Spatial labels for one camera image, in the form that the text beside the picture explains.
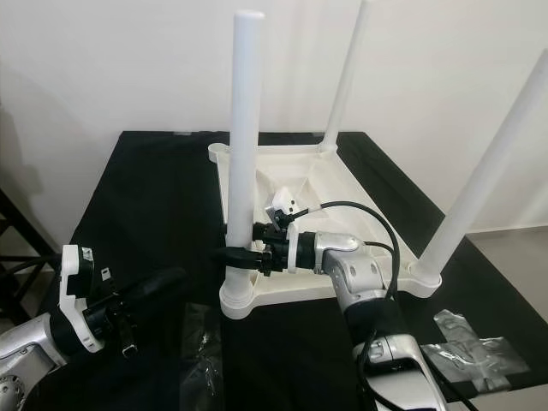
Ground white plastic table leg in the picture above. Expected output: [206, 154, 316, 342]
[407, 50, 548, 299]
[319, 0, 371, 153]
[218, 10, 266, 319]
[255, 156, 277, 206]

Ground black round stool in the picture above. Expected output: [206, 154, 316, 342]
[0, 193, 57, 322]

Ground white plastic children table top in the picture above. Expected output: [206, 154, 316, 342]
[208, 141, 442, 309]

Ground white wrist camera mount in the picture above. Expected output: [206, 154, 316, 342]
[270, 188, 301, 275]
[58, 246, 99, 354]

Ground crumpled clear plastic film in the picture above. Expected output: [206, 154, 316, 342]
[428, 308, 532, 396]

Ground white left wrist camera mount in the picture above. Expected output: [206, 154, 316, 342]
[58, 246, 99, 354]

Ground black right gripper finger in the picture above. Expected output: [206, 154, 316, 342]
[214, 246, 266, 269]

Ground black tablecloth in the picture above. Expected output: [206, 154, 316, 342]
[43, 130, 548, 411]

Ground small clear plastic bag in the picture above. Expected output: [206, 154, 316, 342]
[182, 304, 225, 411]

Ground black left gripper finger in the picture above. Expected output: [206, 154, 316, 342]
[127, 267, 191, 304]

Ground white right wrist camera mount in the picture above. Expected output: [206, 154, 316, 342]
[270, 188, 301, 275]

